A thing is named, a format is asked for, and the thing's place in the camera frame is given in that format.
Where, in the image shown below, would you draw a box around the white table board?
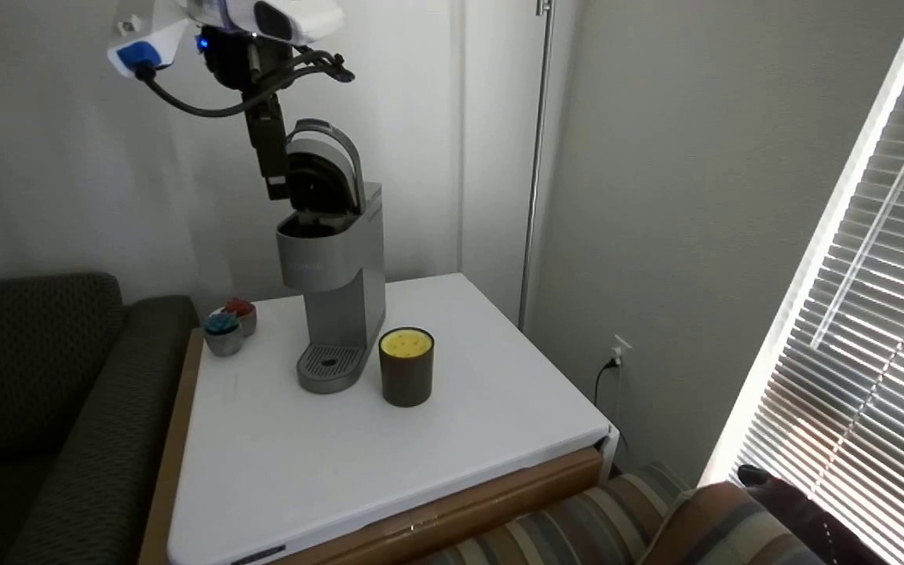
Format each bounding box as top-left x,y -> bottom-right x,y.
165,273 -> 617,565

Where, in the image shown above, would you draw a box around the dark candle jar yellow wax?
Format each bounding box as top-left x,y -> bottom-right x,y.
376,327 -> 436,408

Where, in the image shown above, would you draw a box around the black power cord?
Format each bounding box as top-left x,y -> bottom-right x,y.
587,354 -> 623,414

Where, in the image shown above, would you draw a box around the dark grey armchair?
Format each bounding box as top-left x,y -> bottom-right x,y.
0,273 -> 195,565

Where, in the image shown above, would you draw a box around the white window blinds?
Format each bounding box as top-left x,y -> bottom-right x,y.
740,61 -> 904,565

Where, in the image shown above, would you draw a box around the grey coffeemaker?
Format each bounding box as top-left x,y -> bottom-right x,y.
275,119 -> 387,394

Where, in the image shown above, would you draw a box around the striped sofa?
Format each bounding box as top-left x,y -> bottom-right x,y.
408,463 -> 895,565

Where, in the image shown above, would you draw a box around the white wall outlet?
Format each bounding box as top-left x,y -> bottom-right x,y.
613,331 -> 633,367

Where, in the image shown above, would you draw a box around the red succulent in pot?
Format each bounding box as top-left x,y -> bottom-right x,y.
223,297 -> 258,340

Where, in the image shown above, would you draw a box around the blue succulent in pot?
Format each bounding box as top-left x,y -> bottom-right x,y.
202,312 -> 242,359

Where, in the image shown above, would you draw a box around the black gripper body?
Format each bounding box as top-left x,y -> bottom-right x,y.
197,24 -> 354,126

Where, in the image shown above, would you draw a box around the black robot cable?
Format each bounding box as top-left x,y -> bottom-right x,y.
139,66 -> 267,119

